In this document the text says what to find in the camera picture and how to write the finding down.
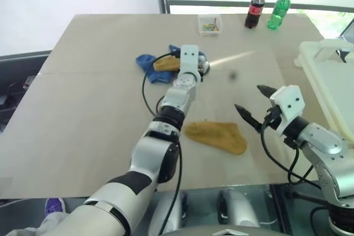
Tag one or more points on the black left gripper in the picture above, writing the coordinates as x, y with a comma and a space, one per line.
204, 65

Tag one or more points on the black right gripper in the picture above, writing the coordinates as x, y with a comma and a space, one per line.
273, 117

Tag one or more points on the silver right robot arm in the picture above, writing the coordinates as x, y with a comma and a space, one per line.
322, 139

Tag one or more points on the small folded mustard yellow sock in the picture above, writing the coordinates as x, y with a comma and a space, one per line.
166, 64

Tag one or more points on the blue sock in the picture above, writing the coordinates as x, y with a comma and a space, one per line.
158, 77

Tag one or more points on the large flat mustard yellow sock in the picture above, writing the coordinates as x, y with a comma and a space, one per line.
218, 135

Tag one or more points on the white plastic basket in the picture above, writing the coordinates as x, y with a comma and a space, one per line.
307, 63

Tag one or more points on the clear plastic box colourful bits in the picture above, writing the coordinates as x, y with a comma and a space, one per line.
210, 26

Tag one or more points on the cola bottle red cap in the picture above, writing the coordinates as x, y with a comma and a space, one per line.
253, 12

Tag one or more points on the green soda bottle yellow cap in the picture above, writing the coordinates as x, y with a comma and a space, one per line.
278, 12

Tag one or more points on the silver rounded robot leg part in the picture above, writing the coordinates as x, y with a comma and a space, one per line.
167, 214
239, 209

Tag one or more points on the dark robot torso edge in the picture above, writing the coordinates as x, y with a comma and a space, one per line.
224, 232

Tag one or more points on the dark grey furniture with clutter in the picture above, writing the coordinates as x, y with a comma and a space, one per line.
16, 81

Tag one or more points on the purple shoe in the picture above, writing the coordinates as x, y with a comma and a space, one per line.
54, 205

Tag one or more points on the grey trouser leg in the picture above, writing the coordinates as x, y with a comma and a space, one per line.
47, 223

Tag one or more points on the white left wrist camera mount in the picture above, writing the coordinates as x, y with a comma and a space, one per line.
189, 58

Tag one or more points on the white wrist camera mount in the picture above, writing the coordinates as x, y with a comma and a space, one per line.
290, 102
189, 58

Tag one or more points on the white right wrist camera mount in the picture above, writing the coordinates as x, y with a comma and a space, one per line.
290, 102

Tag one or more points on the grey window rail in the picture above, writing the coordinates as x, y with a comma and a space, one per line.
249, 5

